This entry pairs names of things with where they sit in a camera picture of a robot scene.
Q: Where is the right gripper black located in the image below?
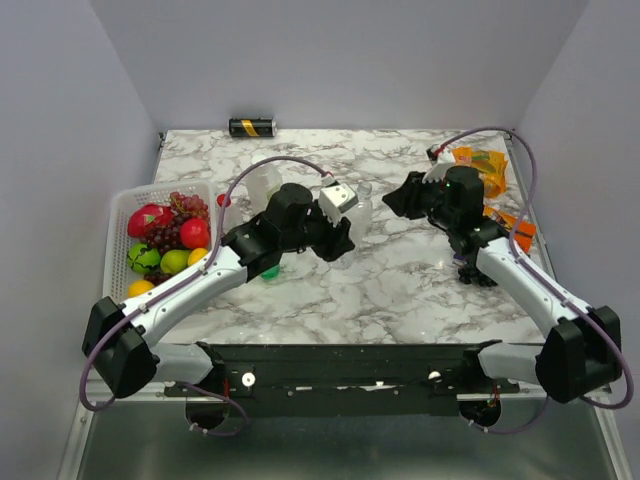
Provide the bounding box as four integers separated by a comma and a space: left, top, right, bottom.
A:
381, 170, 457, 228

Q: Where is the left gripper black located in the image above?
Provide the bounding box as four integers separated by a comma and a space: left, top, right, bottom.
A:
281, 200, 357, 263

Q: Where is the clear plastic water bottle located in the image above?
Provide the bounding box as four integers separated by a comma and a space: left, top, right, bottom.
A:
334, 181, 373, 270

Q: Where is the small green bottle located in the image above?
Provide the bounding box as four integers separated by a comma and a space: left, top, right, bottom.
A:
260, 265, 280, 280

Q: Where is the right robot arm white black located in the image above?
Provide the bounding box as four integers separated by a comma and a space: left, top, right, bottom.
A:
382, 166, 623, 403

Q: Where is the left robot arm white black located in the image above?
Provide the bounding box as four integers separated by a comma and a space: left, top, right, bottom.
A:
82, 183, 358, 399

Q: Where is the large clear bottle white cap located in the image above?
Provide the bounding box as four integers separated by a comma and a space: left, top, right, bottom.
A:
245, 163, 282, 214

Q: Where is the small bottle red cap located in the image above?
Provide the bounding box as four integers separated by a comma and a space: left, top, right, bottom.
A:
216, 194, 242, 233

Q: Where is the orange snack bag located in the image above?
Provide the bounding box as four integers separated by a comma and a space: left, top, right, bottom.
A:
453, 146, 508, 199

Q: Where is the dark grape bunch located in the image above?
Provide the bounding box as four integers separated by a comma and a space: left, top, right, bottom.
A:
457, 265, 497, 288

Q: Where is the orange razor box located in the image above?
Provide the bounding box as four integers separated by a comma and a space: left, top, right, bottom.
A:
484, 205, 536, 254

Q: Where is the red apple toy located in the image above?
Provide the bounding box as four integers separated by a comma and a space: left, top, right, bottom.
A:
180, 218, 210, 250

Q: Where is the yellow lemon toy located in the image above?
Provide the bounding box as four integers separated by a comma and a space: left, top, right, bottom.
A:
187, 248, 208, 266

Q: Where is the black battery with gold band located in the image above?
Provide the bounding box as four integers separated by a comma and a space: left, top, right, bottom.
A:
228, 118, 277, 138

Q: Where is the red grape bunch in basket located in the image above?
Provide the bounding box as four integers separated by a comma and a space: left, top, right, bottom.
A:
143, 192, 211, 286

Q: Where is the green pear toy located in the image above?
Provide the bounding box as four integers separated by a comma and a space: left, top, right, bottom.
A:
160, 249, 191, 275

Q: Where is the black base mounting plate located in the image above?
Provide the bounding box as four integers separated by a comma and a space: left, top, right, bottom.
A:
159, 339, 551, 419

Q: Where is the green watermelon toy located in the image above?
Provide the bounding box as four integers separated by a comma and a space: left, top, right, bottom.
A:
127, 243, 161, 274

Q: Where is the red dragon fruit toy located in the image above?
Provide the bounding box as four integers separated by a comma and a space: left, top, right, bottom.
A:
127, 203, 174, 238

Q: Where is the orange fruit toy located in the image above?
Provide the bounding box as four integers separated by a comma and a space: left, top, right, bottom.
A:
127, 279, 154, 298

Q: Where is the white plastic basket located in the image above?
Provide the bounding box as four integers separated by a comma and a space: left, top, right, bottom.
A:
102, 179, 217, 303

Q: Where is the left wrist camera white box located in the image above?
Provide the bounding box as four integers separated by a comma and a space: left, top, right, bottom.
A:
318, 184, 358, 224

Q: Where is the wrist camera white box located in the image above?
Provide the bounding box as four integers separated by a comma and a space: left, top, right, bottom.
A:
422, 145, 456, 183
318, 184, 358, 224

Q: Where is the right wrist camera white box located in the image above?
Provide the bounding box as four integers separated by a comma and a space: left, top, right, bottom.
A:
422, 145, 456, 183

